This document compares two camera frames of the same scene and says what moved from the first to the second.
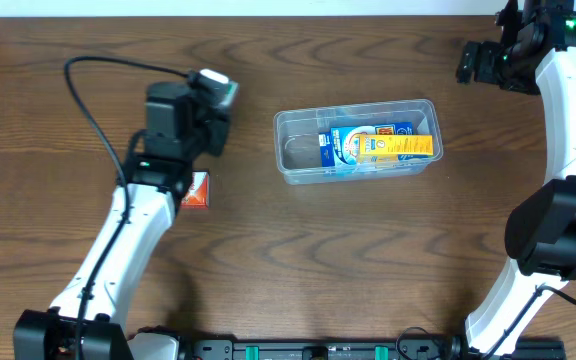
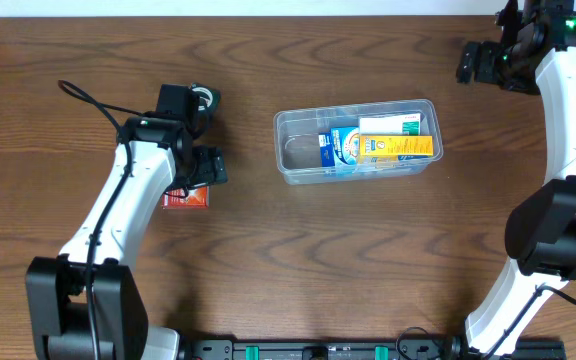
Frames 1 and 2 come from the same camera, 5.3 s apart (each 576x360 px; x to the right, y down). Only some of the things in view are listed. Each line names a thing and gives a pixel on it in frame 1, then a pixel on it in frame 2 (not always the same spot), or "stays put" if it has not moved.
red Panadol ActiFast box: x=198 y=197 stays put
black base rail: x=359 y=349 stays put
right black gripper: x=481 y=62 stays put
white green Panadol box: x=230 y=97 to x=390 y=124
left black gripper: x=217 y=145 to x=214 y=166
